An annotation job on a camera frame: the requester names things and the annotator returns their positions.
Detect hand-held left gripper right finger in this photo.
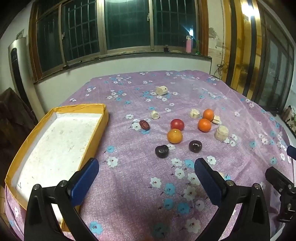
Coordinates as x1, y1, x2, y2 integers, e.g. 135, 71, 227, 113
195, 158, 270, 241

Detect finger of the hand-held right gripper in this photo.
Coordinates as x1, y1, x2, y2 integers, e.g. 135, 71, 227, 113
265, 166, 296, 223
286, 146, 296, 161

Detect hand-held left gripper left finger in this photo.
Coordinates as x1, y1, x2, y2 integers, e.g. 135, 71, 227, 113
24, 158, 100, 241

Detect dark purple plum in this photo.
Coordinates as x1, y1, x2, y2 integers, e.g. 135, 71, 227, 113
189, 140, 203, 153
155, 145, 169, 159

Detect yellow-taped white foam box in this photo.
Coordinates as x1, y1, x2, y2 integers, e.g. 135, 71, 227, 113
5, 103, 109, 232

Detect orange mandarin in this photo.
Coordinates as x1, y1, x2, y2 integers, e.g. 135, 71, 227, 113
197, 118, 212, 132
167, 128, 183, 144
203, 109, 215, 122

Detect red tomato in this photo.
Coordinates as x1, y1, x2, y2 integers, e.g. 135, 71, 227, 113
170, 118, 185, 131

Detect floral printed fabric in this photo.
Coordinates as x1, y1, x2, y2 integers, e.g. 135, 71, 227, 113
281, 105, 296, 133

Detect wooden chair with dark coat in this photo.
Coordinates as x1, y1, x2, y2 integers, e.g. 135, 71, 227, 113
0, 88, 38, 183

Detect purple floral tablecloth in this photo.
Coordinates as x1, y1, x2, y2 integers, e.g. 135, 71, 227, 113
5, 70, 294, 241

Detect glass door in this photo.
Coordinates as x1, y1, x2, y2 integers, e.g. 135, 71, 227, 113
254, 5, 295, 114

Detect silver tower air conditioner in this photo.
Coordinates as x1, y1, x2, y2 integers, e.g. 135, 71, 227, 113
8, 37, 44, 126

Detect hanging cables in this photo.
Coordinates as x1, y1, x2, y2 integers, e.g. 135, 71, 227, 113
216, 42, 230, 80

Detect barred window with wooden frame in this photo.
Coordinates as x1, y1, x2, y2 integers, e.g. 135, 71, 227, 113
29, 0, 210, 81

